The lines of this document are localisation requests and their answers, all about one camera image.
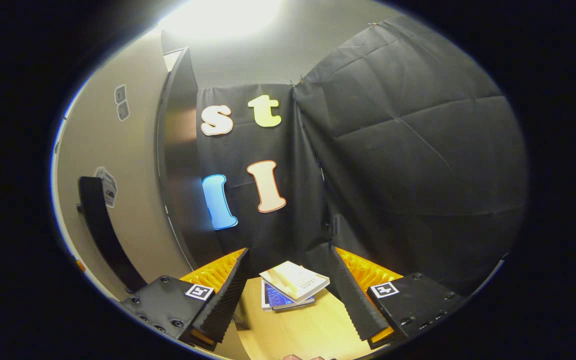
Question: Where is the white book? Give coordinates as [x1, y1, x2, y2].
[261, 280, 314, 312]

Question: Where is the cream book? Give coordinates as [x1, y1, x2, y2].
[259, 261, 331, 304]

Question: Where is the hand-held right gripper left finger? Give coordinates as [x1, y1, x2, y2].
[118, 247, 250, 351]

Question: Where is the blue cover book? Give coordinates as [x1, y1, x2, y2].
[264, 282, 316, 311]

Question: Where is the ceiling light panel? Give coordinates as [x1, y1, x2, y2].
[160, 0, 284, 41]

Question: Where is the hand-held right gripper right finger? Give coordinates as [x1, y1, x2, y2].
[329, 245, 469, 351]

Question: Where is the grey shoe cabinet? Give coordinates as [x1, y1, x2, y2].
[155, 46, 251, 331]

